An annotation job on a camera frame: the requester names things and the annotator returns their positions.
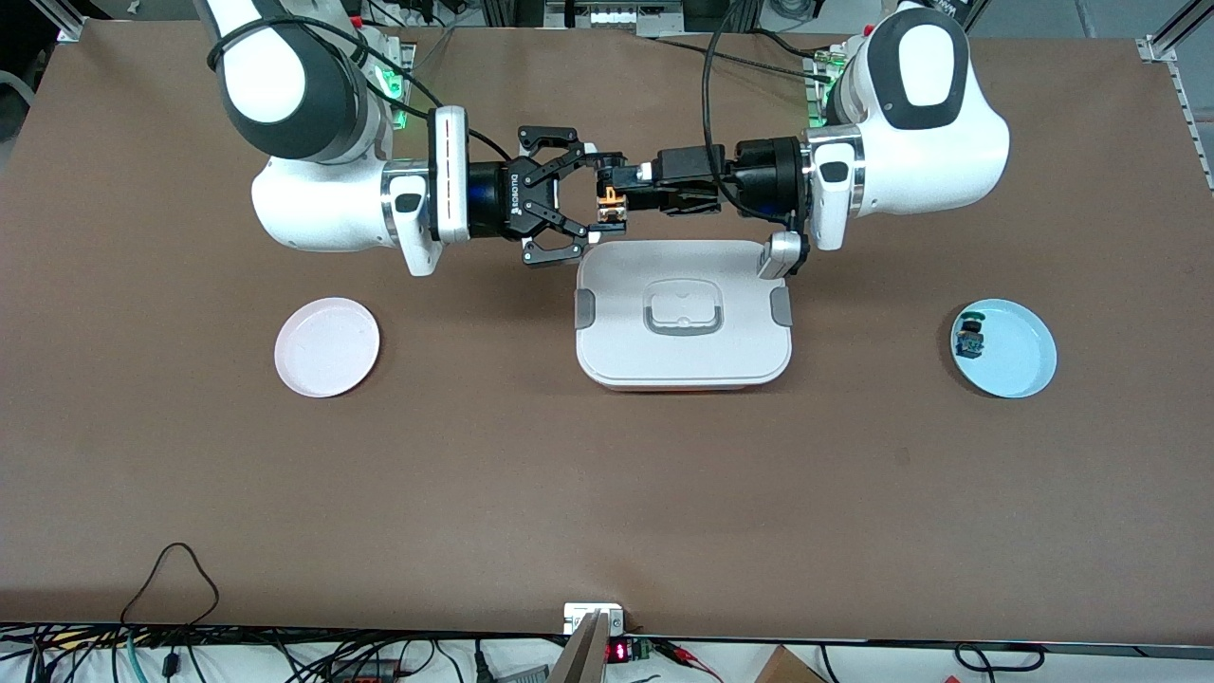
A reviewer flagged aluminium profile bar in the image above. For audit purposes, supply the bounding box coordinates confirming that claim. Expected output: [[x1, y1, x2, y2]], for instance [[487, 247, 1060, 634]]
[[548, 610, 614, 683]]

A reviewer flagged black orange power strip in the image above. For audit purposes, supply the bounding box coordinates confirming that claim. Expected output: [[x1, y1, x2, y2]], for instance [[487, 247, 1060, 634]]
[[326, 657, 405, 683]]

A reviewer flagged white lit rack device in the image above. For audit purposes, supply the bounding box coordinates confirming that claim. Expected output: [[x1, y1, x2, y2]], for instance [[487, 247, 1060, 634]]
[[545, 0, 685, 30]]

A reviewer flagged light blue round plate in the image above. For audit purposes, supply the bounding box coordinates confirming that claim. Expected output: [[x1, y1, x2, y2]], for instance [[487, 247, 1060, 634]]
[[950, 299, 1058, 399]]

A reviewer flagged black cable across table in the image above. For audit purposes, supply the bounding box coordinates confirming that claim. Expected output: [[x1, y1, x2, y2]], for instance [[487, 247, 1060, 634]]
[[650, 30, 837, 83]]

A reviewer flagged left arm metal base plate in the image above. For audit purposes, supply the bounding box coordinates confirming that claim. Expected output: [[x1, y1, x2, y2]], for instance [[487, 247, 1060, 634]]
[[804, 52, 837, 107]]

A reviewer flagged white lidded lunch box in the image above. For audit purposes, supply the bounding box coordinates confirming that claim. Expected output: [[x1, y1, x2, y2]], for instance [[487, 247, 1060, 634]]
[[574, 239, 793, 393]]

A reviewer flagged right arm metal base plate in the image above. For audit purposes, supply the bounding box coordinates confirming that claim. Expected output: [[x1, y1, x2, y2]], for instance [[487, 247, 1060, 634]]
[[377, 42, 417, 131]]

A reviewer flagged orange push button switch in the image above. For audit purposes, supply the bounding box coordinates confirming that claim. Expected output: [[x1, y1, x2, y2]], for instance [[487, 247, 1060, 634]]
[[595, 183, 630, 231]]

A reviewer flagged white round plate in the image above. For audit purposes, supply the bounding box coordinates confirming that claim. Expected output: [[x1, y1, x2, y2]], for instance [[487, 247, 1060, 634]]
[[274, 297, 381, 398]]

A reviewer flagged perforated aluminium frame rail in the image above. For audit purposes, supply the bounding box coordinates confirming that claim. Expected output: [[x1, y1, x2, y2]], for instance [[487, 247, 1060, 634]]
[[1134, 0, 1214, 187]]

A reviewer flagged black looped cable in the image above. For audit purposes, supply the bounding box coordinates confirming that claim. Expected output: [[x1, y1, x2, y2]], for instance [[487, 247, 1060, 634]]
[[120, 543, 221, 676]]

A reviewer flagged blue green switch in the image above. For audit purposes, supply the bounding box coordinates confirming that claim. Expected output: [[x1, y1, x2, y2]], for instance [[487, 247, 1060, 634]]
[[954, 310, 988, 360]]

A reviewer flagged red clip test lead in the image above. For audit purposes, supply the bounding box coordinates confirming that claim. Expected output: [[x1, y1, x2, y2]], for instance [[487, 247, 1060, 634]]
[[658, 640, 725, 683]]

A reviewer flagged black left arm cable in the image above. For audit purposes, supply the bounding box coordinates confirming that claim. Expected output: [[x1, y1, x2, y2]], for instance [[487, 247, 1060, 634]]
[[701, 0, 809, 249]]

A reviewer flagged black coiled floor cable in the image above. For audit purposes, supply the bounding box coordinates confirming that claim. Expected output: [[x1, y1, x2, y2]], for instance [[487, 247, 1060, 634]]
[[953, 642, 1047, 675]]

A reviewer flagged small white socket box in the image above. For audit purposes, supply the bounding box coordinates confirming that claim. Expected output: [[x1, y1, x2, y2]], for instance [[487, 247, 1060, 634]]
[[563, 603, 627, 636]]

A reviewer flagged brown cardboard piece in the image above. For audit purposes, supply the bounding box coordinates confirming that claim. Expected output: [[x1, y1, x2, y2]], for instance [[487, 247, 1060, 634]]
[[754, 645, 827, 683]]

